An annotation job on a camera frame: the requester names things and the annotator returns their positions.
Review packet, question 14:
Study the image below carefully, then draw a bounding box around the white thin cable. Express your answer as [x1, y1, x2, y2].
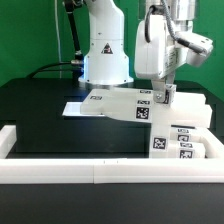
[54, 0, 64, 80]

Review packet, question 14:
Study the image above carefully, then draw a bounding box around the white chair seat block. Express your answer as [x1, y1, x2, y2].
[149, 123, 171, 158]

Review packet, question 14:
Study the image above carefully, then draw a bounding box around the white U-shaped border fence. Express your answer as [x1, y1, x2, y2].
[0, 125, 224, 184]

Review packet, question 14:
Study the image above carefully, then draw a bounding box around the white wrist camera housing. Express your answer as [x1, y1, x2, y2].
[177, 32, 213, 67]

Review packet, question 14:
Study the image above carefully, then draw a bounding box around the black cable bundle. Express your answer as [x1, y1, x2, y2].
[26, 0, 85, 80]

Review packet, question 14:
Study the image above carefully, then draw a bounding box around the white marker sheet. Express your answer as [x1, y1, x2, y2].
[61, 101, 104, 118]

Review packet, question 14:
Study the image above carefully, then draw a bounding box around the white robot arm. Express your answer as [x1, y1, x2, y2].
[79, 0, 195, 104]

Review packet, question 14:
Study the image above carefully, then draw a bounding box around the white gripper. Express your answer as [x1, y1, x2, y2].
[134, 15, 187, 104]

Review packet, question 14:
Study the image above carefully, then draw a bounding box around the white chair back frame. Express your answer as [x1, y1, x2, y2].
[80, 88, 212, 128]

